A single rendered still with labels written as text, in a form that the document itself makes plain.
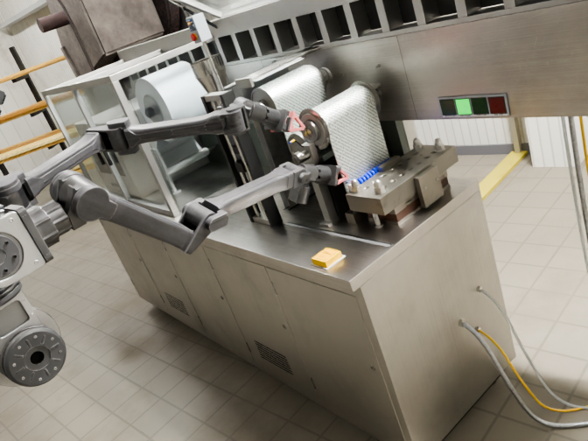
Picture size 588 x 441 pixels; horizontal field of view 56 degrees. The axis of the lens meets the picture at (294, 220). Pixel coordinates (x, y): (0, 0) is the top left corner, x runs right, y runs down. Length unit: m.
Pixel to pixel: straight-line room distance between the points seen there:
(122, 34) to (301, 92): 3.51
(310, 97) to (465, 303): 0.94
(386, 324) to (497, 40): 0.90
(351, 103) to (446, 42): 0.36
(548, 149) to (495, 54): 2.46
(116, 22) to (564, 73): 4.34
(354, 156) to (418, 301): 0.53
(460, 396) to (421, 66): 1.19
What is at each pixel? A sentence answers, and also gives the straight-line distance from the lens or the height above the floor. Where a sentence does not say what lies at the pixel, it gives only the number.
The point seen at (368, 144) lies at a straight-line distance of 1.98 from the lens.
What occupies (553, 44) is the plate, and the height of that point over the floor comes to 1.35.
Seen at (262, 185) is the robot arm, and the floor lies 1.22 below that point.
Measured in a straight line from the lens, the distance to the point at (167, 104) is 2.69.
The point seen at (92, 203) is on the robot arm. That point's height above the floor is 1.45.
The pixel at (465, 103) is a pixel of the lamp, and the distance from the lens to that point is 1.88.
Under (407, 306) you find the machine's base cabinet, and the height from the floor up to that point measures 0.68.
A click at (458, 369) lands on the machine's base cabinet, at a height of 0.30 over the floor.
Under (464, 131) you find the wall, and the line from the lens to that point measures 4.68.
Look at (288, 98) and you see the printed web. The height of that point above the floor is 1.34.
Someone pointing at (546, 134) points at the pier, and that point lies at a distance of 4.14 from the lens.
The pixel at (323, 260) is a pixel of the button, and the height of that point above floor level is 0.92.
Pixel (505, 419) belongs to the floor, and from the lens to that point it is 2.38.
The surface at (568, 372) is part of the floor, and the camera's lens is 2.54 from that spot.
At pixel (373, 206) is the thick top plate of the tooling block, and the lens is 1.79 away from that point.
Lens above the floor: 1.73
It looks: 23 degrees down
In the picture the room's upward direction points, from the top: 20 degrees counter-clockwise
